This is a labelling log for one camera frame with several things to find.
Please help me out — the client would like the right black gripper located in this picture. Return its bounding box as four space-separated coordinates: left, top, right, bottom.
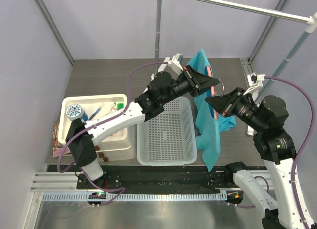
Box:
206 86 266 130

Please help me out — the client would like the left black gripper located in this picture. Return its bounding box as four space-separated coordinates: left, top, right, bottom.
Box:
160 66 220 106

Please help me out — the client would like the pink clothes hanger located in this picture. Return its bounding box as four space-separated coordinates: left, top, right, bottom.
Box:
206 66 225 119

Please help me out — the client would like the blue t shirt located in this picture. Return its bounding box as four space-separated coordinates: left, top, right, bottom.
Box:
185 49 237 172

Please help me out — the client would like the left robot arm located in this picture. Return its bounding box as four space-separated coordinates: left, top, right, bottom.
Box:
66 65 220 189

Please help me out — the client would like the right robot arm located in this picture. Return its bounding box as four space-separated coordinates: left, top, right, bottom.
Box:
205 88 317 229

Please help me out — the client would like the white perforated basket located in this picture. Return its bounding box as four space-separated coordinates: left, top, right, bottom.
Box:
137 97 197 166

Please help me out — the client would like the green highlighter marker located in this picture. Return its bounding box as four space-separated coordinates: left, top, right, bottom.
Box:
116 103 124 110

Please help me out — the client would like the white storage bin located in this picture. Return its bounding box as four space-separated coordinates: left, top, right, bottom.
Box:
58 94 136 162

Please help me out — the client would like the blue pen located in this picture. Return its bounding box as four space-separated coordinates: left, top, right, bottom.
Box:
88 103 105 120

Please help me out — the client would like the metal clothes rack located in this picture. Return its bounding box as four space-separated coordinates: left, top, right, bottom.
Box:
138 0 317 137

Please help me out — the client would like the blue white tape roll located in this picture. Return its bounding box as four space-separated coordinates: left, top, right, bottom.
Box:
66 104 88 121

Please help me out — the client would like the pink snack packet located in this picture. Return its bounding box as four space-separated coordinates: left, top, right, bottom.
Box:
52 122 63 158

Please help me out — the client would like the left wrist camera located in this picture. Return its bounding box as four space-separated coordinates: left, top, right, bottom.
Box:
167 53 183 76

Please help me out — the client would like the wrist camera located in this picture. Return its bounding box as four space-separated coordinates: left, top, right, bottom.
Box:
167 53 183 76
243 73 265 96

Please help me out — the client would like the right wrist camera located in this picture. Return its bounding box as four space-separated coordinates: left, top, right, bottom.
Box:
243 73 265 96

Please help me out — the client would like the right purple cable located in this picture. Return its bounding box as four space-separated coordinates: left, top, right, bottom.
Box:
264 76 313 227

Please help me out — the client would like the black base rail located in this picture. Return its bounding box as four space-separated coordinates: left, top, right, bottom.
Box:
74 164 246 192

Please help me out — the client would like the white cable duct strip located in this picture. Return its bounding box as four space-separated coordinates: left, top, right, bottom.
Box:
42 191 227 202

